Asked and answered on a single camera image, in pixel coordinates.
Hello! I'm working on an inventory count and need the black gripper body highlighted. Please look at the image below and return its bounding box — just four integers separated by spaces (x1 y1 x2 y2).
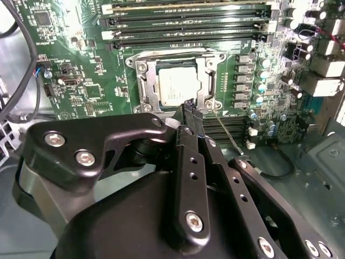
55 135 254 259

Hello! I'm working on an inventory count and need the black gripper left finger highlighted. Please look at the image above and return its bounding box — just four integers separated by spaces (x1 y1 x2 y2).
20 103 212 256

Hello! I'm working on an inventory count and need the silver CPU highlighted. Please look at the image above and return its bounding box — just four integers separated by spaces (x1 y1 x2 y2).
155 63 202 108

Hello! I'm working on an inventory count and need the metal socket cover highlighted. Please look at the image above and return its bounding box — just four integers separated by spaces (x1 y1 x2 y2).
135 55 219 111

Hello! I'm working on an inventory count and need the wire locking lever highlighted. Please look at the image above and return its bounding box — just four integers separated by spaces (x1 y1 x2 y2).
212 109 245 156
125 48 227 67

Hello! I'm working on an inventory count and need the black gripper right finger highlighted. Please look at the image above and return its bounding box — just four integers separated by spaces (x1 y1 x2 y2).
189 98 340 259

